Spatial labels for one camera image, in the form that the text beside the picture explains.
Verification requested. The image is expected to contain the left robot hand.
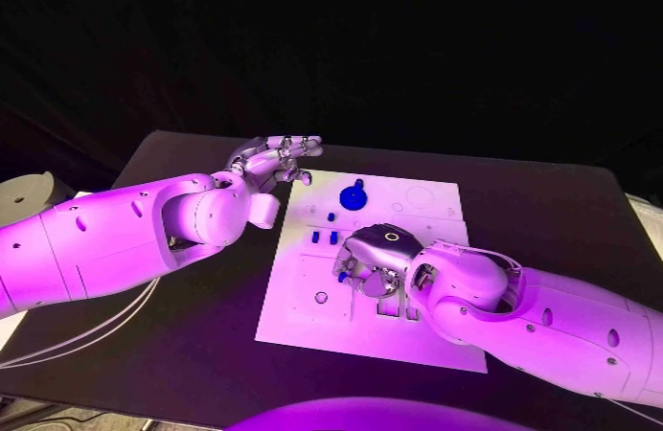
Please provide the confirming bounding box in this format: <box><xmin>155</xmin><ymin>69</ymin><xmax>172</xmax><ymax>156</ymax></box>
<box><xmin>224</xmin><ymin>135</ymin><xmax>326</xmax><ymax>193</ymax></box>

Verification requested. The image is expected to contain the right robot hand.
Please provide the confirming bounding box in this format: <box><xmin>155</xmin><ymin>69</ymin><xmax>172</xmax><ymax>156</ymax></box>
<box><xmin>331</xmin><ymin>222</ymin><xmax>427</xmax><ymax>299</ymax></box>

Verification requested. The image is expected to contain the blue gear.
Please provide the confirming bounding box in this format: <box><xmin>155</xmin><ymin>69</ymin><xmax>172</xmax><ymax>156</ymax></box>
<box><xmin>339</xmin><ymin>178</ymin><xmax>371</xmax><ymax>212</ymax></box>

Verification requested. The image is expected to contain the white task board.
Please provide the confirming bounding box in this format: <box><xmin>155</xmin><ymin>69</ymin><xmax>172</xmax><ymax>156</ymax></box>
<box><xmin>253</xmin><ymin>168</ymin><xmax>489</xmax><ymax>374</ymax></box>

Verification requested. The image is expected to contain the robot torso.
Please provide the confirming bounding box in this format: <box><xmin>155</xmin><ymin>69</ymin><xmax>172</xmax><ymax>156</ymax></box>
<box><xmin>224</xmin><ymin>396</ymin><xmax>538</xmax><ymax>431</ymax></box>

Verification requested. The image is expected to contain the round white device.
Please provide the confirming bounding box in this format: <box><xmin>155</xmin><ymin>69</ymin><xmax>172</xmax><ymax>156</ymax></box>
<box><xmin>0</xmin><ymin>170</ymin><xmax>71</xmax><ymax>229</ymax></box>

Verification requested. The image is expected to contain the white cable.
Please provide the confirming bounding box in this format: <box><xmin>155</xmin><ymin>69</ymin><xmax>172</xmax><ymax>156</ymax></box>
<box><xmin>595</xmin><ymin>394</ymin><xmax>663</xmax><ymax>427</ymax></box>
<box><xmin>0</xmin><ymin>286</ymin><xmax>158</xmax><ymax>370</ymax></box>
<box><xmin>440</xmin><ymin>240</ymin><xmax>525</xmax><ymax>272</ymax></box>
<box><xmin>0</xmin><ymin>276</ymin><xmax>164</xmax><ymax>366</ymax></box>

